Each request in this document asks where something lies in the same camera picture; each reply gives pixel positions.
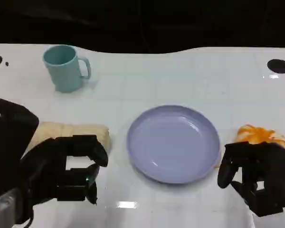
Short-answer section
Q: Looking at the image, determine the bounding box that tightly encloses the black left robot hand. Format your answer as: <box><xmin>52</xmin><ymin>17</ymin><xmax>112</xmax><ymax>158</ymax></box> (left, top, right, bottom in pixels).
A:
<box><xmin>20</xmin><ymin>134</ymin><xmax>109</xmax><ymax>205</ymax></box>

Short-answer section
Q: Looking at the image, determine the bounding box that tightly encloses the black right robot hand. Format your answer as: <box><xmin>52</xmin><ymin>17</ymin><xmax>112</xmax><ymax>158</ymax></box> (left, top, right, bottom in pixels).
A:
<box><xmin>217</xmin><ymin>141</ymin><xmax>285</xmax><ymax>218</ymax></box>

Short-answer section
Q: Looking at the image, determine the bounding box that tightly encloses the pale green mug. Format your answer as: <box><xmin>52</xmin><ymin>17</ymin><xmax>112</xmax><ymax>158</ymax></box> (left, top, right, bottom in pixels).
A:
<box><xmin>42</xmin><ymin>44</ymin><xmax>92</xmax><ymax>93</ymax></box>

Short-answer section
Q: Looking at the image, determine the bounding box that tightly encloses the lilac plate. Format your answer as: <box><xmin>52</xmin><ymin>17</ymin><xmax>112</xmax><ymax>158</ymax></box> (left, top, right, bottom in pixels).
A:
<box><xmin>126</xmin><ymin>104</ymin><xmax>221</xmax><ymax>185</ymax></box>

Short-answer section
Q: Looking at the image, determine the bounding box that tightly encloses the black cloth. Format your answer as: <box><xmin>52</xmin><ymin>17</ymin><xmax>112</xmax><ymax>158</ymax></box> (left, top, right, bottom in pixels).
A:
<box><xmin>0</xmin><ymin>0</ymin><xmax>285</xmax><ymax>55</ymax></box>

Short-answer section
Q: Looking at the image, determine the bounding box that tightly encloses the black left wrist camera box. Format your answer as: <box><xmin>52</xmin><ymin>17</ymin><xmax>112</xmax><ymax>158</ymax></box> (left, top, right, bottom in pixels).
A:
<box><xmin>0</xmin><ymin>98</ymin><xmax>40</xmax><ymax>199</ymax></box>

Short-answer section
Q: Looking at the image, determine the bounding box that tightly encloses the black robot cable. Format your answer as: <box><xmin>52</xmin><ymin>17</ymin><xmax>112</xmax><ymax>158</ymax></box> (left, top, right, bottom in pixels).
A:
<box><xmin>20</xmin><ymin>206</ymin><xmax>35</xmax><ymax>226</ymax></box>

